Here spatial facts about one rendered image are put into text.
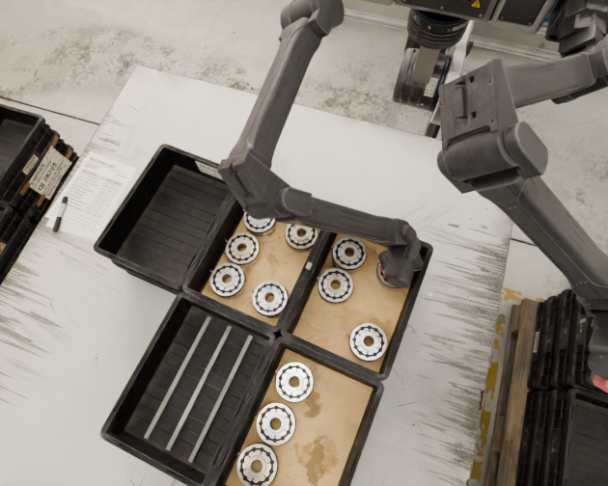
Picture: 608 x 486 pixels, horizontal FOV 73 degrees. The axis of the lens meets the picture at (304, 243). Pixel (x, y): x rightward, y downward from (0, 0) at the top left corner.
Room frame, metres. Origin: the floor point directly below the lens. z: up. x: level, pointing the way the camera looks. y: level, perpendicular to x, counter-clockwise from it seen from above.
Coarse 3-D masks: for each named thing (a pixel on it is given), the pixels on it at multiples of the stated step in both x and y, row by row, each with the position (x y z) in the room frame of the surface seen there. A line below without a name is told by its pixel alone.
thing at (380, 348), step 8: (360, 328) 0.18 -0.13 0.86; (368, 328) 0.18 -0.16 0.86; (376, 328) 0.18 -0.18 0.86; (352, 336) 0.16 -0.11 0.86; (360, 336) 0.16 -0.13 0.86; (376, 336) 0.16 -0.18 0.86; (384, 336) 0.16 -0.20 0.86; (352, 344) 0.14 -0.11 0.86; (384, 344) 0.13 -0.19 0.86; (360, 352) 0.12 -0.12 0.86; (368, 352) 0.12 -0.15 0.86; (376, 352) 0.11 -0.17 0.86; (368, 360) 0.10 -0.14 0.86
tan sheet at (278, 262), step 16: (240, 224) 0.55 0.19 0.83; (288, 224) 0.53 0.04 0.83; (272, 240) 0.48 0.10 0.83; (224, 256) 0.44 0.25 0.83; (272, 256) 0.43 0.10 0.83; (288, 256) 0.42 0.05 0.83; (304, 256) 0.42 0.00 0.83; (256, 272) 0.38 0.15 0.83; (272, 272) 0.38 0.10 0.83; (288, 272) 0.38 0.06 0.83; (208, 288) 0.35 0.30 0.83; (288, 288) 0.32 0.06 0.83; (240, 304) 0.29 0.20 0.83; (272, 320) 0.23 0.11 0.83
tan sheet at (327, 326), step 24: (336, 240) 0.46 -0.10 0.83; (360, 240) 0.46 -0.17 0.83; (336, 288) 0.31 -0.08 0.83; (360, 288) 0.30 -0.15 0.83; (384, 288) 0.30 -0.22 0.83; (408, 288) 0.29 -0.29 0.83; (312, 312) 0.25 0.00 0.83; (336, 312) 0.24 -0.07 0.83; (360, 312) 0.23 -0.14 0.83; (384, 312) 0.23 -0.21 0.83; (312, 336) 0.18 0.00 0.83; (336, 336) 0.17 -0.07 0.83
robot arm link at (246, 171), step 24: (312, 0) 0.68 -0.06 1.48; (336, 0) 0.70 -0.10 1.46; (288, 24) 0.68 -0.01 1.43; (312, 24) 0.64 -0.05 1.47; (336, 24) 0.66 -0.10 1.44; (288, 48) 0.59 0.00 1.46; (312, 48) 0.61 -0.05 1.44; (288, 72) 0.54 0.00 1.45; (264, 96) 0.49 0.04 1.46; (288, 96) 0.50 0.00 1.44; (264, 120) 0.44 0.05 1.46; (240, 144) 0.41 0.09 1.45; (264, 144) 0.40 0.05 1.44; (240, 168) 0.35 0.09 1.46; (264, 168) 0.36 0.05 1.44; (240, 192) 0.34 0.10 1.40; (264, 192) 0.32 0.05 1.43; (264, 216) 0.31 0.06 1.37; (288, 216) 0.30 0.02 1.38
